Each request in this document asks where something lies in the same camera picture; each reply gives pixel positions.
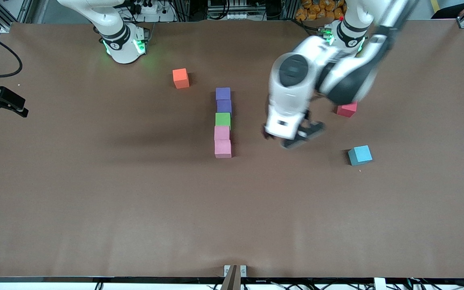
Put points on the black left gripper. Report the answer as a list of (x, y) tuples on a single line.
[(306, 114)]

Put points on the red foam block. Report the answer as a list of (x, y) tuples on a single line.
[(349, 109)]

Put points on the pink foam block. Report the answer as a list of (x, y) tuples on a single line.
[(223, 148), (222, 133)]

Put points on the silver table edge bracket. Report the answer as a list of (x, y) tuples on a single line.
[(226, 270)]

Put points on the purple foam block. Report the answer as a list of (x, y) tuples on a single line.
[(224, 106), (223, 93)]

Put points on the black electronics unit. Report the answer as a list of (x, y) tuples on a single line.
[(232, 8)]

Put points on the light blue foam block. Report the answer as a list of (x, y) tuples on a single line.
[(360, 155)]

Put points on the white plastic block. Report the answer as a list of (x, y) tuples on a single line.
[(380, 284)]

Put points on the pile of orange objects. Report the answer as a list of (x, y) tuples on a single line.
[(316, 10)]

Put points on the orange foam block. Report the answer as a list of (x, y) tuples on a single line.
[(181, 78)]

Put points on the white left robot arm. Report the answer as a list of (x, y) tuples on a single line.
[(292, 96)]

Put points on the green foam block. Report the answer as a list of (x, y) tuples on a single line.
[(223, 119)]

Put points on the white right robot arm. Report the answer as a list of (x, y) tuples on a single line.
[(115, 32)]

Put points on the white power strip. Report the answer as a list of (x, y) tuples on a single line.
[(161, 17)]

